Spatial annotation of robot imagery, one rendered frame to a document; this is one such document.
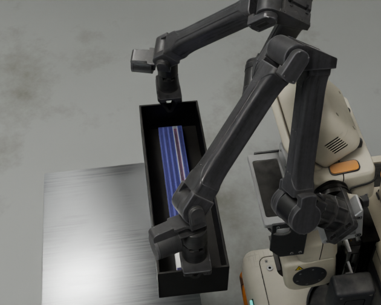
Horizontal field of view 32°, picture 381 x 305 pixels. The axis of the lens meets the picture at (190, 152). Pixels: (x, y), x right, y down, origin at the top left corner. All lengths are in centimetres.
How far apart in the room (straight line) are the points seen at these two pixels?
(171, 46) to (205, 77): 200
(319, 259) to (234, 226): 108
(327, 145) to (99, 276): 79
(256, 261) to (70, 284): 88
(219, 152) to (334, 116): 33
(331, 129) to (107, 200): 86
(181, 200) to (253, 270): 122
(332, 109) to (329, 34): 246
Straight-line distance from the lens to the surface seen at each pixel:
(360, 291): 207
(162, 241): 146
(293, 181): 153
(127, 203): 216
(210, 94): 363
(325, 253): 201
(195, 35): 168
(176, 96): 190
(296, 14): 155
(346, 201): 165
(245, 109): 139
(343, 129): 162
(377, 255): 214
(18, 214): 323
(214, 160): 141
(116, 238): 208
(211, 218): 183
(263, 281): 260
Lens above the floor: 251
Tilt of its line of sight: 49 degrees down
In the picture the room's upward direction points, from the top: 2 degrees counter-clockwise
